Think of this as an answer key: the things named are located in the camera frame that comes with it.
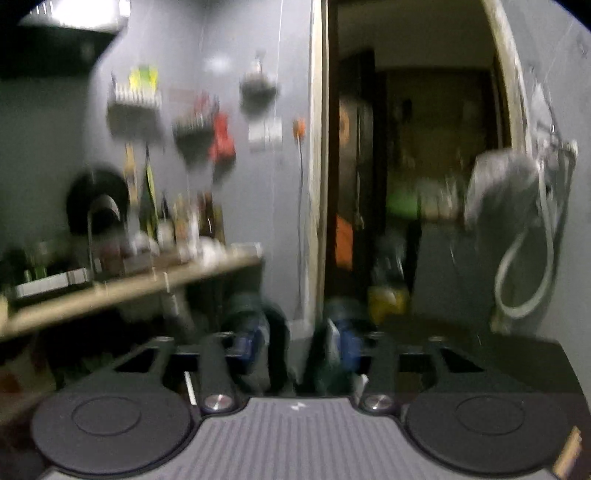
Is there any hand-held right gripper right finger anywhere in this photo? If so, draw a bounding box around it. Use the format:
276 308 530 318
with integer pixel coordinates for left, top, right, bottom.
337 320 483 412

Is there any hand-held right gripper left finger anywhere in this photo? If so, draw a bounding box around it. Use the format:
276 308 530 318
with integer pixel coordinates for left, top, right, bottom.
113 325 269 412

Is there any yellow box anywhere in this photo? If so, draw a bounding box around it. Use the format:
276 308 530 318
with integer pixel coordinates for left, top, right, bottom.
368 285 410 325

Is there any orange door poster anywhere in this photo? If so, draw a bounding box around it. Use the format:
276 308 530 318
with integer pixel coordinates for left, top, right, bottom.
335 216 355 269

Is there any grey appliance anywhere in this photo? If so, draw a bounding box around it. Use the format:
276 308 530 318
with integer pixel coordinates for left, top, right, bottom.
410 220 506 326

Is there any labelled sauce bottle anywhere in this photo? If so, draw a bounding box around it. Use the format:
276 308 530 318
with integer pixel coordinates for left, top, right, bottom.
172 196 200 259

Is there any green box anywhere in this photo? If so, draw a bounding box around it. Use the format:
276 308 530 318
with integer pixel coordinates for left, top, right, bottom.
387 188 422 223

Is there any green cloth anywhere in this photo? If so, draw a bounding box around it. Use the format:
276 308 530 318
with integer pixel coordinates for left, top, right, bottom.
144 161 158 232

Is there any dark wooden door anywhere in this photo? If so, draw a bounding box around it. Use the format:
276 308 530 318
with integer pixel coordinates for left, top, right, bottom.
329 48 377 287

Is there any red plastic bag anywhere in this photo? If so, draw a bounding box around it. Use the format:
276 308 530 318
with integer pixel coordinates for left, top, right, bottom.
209 112 237 163

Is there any wooden spatula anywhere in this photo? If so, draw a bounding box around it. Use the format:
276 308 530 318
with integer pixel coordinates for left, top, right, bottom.
124 142 140 205

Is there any dark hanging plastic bag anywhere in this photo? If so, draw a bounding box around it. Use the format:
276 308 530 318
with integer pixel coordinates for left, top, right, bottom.
463 149 542 232

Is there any black pan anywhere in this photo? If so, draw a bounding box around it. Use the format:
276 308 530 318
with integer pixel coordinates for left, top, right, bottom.
66 167 131 237

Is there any green yellow packet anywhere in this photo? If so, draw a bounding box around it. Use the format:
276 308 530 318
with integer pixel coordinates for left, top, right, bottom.
129 66 160 92

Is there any range hood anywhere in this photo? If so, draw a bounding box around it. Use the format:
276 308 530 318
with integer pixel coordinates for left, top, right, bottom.
0 0 132 80

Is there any pale door frame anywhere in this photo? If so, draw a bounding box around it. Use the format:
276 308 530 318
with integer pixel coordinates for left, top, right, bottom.
308 0 529 324

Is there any white wall switch plate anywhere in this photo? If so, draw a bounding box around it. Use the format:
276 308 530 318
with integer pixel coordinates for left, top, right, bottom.
248 119 283 147

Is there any white hose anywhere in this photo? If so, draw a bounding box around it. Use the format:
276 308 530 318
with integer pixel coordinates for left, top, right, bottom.
493 173 570 320

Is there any metal wall rack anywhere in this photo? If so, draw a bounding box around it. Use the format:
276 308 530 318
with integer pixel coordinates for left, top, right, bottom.
172 96 219 145

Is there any white wall rack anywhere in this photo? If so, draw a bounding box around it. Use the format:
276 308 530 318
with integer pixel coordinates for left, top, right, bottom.
107 74 163 121

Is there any metal wall tap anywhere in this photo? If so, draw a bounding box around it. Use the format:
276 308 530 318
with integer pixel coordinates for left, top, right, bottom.
538 124 579 160

